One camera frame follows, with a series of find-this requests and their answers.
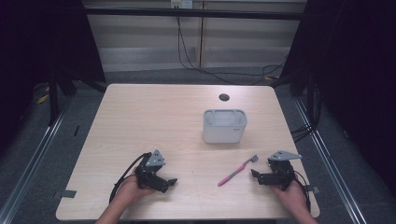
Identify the person's right hand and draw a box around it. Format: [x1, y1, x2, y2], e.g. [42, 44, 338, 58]
[270, 179, 308, 217]

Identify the white wall socket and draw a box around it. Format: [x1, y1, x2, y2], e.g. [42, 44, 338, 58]
[170, 0, 194, 9]

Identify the black metal stand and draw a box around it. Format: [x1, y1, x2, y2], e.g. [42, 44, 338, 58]
[46, 69, 78, 127]

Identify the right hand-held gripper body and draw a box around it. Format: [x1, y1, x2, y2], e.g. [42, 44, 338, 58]
[261, 149, 303, 191]

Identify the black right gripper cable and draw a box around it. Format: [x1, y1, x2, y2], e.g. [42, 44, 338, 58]
[293, 169, 313, 213]

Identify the bundle of black floor cables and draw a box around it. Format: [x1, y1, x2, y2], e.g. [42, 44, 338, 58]
[290, 122, 316, 144]

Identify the person's left hand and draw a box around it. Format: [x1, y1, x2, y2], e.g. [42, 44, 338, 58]
[119, 170, 157, 204]

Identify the black curtain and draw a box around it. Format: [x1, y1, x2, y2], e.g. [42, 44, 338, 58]
[271, 0, 396, 200]
[0, 0, 107, 157]

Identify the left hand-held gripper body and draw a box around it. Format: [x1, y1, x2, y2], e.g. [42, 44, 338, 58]
[134, 149, 171, 194]

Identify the pink toothbrush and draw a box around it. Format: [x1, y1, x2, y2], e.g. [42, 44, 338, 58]
[217, 154, 260, 188]

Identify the black wall cable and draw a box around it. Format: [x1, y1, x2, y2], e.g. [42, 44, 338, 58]
[175, 5, 288, 87]

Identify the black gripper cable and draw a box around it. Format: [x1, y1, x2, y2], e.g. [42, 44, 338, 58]
[108, 151, 152, 203]
[293, 169, 313, 213]

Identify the white toothbrush holder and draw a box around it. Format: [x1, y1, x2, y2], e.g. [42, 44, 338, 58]
[202, 108, 248, 145]

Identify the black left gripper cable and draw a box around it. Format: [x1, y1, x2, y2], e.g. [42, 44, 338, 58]
[108, 151, 152, 203]

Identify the metal floor rail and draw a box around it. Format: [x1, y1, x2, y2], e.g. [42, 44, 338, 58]
[0, 92, 75, 224]
[292, 96, 369, 224]

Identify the black horizontal bar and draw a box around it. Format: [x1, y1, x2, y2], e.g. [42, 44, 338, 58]
[83, 7, 308, 21]

